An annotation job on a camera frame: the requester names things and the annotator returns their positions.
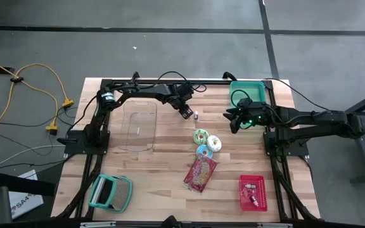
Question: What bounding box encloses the white cardboard box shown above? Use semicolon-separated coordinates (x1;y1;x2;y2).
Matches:
8;169;44;220

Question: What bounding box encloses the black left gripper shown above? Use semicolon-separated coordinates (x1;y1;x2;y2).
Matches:
167;82;195;120

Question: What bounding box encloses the black aluminium table frame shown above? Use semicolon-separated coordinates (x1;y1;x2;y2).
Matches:
54;77;319;222

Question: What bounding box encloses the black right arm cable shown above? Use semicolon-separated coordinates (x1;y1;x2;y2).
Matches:
264;77;323;111

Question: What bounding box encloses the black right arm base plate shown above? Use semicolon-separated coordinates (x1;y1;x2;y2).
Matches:
263;131;310;158

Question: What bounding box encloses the red plastic basket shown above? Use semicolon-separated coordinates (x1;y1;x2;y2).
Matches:
238;174;269;212

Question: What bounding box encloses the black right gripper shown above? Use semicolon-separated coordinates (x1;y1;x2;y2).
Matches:
222;98;271;134

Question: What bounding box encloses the clear plastic bin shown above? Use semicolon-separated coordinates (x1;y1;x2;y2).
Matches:
118;100;158;152

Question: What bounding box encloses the red plastic-wrapped packet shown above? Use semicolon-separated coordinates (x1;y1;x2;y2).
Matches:
182;155;218;193

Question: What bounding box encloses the silver metal bracket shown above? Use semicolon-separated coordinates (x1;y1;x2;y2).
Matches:
257;222;293;228
80;221;117;228

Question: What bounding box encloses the blue iced doughnut toy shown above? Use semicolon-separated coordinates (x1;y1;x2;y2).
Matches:
196;144;214;159

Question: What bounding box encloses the teal framed mesh holder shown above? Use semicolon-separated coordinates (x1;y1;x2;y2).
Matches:
88;174;134;213

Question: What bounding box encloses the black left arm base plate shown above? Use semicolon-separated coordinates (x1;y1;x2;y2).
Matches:
57;129;110;156

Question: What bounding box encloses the white floor cable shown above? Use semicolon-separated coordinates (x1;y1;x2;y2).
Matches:
0;144;66;168

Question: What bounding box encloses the black beam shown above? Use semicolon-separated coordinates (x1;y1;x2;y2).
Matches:
0;172;57;197

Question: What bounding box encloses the yellow extension cable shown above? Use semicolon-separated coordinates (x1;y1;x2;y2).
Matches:
0;53;60;136
0;62;75;136

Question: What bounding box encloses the green plastic tray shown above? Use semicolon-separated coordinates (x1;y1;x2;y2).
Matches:
229;80;267;129

